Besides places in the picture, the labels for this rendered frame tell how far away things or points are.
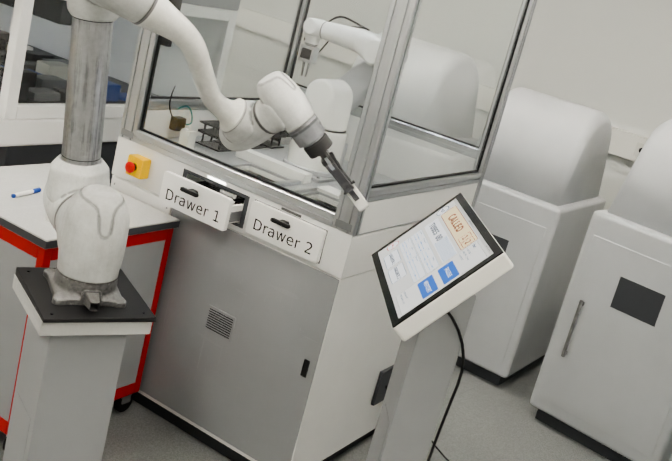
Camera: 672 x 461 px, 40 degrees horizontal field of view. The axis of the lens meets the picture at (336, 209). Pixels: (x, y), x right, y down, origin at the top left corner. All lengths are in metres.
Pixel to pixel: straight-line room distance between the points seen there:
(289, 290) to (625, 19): 3.34
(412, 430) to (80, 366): 0.87
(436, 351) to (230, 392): 1.03
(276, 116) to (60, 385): 0.88
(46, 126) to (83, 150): 1.17
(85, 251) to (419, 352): 0.87
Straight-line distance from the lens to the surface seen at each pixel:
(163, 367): 3.38
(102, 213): 2.29
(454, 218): 2.46
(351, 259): 2.87
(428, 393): 2.43
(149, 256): 3.16
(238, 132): 2.49
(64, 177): 2.45
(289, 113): 2.41
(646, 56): 5.67
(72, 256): 2.33
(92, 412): 2.50
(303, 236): 2.89
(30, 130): 3.57
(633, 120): 5.68
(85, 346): 2.39
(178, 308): 3.28
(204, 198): 3.01
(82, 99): 2.41
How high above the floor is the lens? 1.73
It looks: 15 degrees down
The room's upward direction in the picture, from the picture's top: 15 degrees clockwise
